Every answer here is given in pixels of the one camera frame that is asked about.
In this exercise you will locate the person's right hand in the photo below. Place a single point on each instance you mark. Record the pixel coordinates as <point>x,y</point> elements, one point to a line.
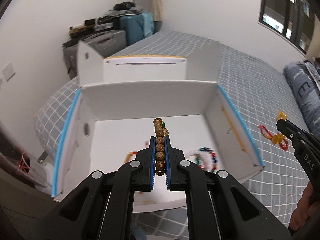
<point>304,209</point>

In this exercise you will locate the dark framed window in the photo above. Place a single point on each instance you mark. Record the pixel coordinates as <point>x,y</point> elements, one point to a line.
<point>294,20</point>

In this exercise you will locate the teal suitcase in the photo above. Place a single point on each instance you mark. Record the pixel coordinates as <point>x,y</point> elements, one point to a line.
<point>137,27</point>

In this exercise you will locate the blue patterned folded duvet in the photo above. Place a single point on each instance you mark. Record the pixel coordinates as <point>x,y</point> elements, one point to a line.
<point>303,78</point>

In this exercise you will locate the grey storage box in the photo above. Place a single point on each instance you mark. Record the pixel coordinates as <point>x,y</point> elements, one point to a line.
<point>107,43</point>

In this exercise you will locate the white wall switch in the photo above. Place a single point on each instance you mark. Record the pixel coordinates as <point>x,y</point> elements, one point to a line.
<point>8,71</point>

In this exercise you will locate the beige curtain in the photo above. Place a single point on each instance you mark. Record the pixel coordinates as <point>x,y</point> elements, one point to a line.
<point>157,10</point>

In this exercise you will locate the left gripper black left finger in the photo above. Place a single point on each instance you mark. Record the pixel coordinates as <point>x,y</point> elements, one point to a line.
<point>100,207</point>

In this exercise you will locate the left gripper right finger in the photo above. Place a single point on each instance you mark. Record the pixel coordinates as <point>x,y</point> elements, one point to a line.
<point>218,206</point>

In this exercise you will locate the grey checked bed sheet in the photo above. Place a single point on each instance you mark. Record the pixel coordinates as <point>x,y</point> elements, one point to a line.
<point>258,92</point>

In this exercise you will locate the blue yellow cardboard box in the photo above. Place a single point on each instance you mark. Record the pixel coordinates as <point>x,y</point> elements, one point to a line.
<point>111,116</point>

